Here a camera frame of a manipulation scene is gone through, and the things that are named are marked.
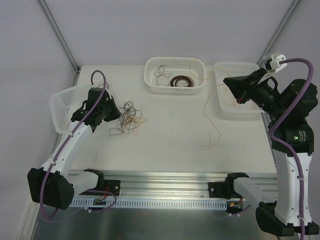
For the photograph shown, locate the yellow and black cables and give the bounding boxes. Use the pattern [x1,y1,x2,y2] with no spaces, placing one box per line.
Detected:
[108,100,148,138]

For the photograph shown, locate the yellow thin cable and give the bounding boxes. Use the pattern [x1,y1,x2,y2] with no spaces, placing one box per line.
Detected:
[219,67,251,111]
[188,58,226,151]

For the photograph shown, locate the dark brown thin cable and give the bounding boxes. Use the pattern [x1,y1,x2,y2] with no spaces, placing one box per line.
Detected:
[153,64,173,87]

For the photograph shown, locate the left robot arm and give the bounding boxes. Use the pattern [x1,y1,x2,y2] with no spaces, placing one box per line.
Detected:
[27,85,121,210]

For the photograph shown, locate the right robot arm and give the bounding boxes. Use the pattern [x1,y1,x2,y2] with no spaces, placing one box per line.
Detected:
[221,68,320,239]

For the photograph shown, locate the white perforated basket right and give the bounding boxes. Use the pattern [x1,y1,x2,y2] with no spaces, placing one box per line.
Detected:
[214,61,264,114]

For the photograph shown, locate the white perforated basket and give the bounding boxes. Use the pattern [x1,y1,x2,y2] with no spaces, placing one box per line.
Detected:
[143,57,208,95]
[214,61,264,114]
[49,83,118,135]

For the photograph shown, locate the white perforated basket left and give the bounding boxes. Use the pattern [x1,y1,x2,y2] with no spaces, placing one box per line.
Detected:
[49,83,118,135]

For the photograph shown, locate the white perforated basket middle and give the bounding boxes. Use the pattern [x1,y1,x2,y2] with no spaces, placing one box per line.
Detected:
[143,57,208,95]

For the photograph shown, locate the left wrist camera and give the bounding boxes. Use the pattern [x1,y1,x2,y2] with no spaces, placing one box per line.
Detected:
[98,83,110,93]

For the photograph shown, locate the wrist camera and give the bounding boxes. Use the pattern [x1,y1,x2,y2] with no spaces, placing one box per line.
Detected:
[263,51,288,74]
[98,83,110,93]

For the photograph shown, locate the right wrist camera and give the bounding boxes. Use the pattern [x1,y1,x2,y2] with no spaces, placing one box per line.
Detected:
[263,51,288,74]

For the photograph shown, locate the brown coiled cable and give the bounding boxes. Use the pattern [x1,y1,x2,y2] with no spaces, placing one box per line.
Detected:
[170,76,195,88]

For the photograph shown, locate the aluminium mounting rail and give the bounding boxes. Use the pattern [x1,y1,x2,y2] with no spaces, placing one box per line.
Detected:
[69,171,278,201]

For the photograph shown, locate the white slotted cable duct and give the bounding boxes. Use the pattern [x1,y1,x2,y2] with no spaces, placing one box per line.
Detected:
[70,197,227,211]

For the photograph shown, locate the aluminium frame post right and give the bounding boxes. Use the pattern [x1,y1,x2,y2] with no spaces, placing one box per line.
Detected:
[256,0,302,66]

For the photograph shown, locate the aluminium frame post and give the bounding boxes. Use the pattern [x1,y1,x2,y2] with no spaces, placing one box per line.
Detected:
[256,0,302,66]
[37,0,80,73]

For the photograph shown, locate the aluminium frame post left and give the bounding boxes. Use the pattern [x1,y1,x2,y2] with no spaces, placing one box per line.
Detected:
[37,0,80,73]

